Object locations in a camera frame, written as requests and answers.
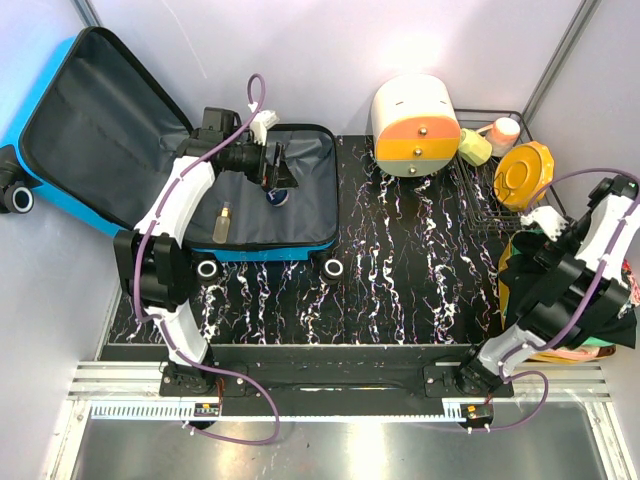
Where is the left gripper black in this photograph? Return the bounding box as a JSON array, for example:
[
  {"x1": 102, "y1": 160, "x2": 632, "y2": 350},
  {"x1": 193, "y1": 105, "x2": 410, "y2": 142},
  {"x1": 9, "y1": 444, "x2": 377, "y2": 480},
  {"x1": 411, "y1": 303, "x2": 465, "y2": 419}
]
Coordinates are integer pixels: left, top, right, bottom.
[{"x1": 224, "y1": 134, "x2": 298, "y2": 190}]

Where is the dark blue round jar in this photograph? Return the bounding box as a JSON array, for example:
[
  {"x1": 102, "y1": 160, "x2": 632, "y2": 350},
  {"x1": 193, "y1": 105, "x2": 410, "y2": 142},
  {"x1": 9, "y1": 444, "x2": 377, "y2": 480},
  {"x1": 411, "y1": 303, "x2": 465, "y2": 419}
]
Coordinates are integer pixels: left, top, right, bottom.
[{"x1": 266, "y1": 189, "x2": 289, "y2": 207}]

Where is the frosted gold spray bottle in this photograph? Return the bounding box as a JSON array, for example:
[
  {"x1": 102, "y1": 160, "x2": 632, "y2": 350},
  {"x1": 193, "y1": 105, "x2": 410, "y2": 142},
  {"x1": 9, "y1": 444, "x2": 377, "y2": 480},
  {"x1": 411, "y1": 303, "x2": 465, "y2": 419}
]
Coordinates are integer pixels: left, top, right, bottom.
[{"x1": 212, "y1": 202, "x2": 233, "y2": 244}]

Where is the blue fish-print suitcase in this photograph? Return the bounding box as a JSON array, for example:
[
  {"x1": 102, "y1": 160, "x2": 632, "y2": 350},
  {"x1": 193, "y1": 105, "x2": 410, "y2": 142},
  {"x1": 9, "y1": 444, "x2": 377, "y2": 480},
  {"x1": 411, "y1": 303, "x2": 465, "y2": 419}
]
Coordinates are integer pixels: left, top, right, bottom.
[{"x1": 1, "y1": 27, "x2": 344, "y2": 282}]

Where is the yellow plastic basket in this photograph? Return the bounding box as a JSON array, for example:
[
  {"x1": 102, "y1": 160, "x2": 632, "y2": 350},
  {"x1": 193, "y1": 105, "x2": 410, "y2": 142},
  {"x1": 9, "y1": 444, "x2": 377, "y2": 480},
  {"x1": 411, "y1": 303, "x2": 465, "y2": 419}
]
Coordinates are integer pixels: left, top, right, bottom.
[{"x1": 497, "y1": 234, "x2": 617, "y2": 364}]

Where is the pink floral cloth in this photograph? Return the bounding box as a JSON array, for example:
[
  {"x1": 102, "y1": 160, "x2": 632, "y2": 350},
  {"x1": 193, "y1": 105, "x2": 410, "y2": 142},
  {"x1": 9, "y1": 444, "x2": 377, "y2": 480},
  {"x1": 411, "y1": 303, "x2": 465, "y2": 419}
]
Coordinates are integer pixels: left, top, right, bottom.
[{"x1": 550, "y1": 346, "x2": 616, "y2": 363}]

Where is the green tie-dye cloth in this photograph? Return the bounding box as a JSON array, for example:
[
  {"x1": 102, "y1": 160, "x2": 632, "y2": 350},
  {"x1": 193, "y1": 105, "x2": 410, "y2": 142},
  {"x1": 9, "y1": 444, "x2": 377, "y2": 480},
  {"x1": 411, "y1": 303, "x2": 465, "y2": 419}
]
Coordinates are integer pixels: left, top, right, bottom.
[{"x1": 581, "y1": 337, "x2": 614, "y2": 348}]

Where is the black clothes pile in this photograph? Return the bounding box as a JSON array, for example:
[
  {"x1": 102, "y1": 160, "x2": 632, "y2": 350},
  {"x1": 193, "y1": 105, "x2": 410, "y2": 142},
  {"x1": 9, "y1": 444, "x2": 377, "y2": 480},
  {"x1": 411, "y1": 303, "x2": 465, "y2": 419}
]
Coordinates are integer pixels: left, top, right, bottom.
[{"x1": 498, "y1": 231, "x2": 637, "y2": 350}]

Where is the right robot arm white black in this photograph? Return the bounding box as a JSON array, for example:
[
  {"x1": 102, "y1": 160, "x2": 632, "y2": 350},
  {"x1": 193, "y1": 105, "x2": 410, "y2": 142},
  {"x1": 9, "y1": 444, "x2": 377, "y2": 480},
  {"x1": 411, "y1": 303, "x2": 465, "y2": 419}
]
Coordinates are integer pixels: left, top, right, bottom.
[{"x1": 453, "y1": 170, "x2": 639, "y2": 397}]

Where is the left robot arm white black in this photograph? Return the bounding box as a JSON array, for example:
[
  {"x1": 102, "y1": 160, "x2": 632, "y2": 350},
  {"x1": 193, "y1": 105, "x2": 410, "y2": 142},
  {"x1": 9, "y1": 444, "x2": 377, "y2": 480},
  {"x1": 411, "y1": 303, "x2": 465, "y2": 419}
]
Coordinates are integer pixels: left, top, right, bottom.
[{"x1": 114, "y1": 104, "x2": 299, "y2": 396}]

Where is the white drawer cabinet with orange drawers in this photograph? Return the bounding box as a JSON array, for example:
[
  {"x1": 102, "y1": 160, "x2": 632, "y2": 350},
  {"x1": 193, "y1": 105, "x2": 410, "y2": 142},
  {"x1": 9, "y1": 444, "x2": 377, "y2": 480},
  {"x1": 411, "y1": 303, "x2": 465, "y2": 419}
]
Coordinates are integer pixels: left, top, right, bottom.
[{"x1": 370, "y1": 73, "x2": 461, "y2": 178}]

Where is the black marble pattern mat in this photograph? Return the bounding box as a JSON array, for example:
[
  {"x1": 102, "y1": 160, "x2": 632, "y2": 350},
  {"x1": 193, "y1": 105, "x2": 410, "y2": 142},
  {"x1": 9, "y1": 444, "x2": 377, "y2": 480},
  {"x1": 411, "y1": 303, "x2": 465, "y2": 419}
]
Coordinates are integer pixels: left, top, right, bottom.
[{"x1": 99, "y1": 133, "x2": 556, "y2": 347}]

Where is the green faceted cup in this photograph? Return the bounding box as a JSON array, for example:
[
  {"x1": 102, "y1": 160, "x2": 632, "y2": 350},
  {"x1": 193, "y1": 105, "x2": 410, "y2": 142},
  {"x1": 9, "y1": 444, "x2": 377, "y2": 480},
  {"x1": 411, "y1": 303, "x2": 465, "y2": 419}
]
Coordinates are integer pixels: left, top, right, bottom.
[{"x1": 458, "y1": 128, "x2": 493, "y2": 167}]

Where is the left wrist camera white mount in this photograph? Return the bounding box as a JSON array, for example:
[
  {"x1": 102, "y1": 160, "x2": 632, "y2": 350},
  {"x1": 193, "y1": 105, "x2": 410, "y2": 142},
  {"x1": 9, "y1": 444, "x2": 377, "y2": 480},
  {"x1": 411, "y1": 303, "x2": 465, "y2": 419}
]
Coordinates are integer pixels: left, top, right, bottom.
[{"x1": 248, "y1": 102, "x2": 279, "y2": 146}]

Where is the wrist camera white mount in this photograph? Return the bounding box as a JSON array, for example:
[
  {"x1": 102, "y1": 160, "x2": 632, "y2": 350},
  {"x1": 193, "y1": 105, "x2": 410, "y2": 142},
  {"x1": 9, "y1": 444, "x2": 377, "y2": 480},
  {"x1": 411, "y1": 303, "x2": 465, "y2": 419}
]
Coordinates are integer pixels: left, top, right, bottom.
[
  {"x1": 520, "y1": 205, "x2": 573, "y2": 242},
  {"x1": 248, "y1": 102, "x2": 279, "y2": 146}
]

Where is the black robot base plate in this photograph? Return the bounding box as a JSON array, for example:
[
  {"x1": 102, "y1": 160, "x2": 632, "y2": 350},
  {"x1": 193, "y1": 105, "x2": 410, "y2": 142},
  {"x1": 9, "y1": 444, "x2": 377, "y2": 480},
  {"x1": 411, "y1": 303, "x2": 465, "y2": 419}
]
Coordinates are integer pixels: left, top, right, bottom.
[{"x1": 160, "y1": 345, "x2": 514, "y2": 399}]

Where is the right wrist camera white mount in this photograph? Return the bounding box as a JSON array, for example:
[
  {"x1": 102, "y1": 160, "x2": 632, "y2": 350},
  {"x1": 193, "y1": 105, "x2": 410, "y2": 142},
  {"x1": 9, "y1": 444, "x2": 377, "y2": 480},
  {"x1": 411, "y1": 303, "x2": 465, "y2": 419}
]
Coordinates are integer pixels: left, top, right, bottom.
[{"x1": 520, "y1": 205, "x2": 573, "y2": 242}]

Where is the aluminium rail frame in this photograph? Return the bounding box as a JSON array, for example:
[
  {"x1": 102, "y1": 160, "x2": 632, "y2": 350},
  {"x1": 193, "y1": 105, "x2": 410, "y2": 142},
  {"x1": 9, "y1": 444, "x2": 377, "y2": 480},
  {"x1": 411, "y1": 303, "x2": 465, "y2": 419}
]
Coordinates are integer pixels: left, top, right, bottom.
[{"x1": 45, "y1": 362, "x2": 639, "y2": 479}]

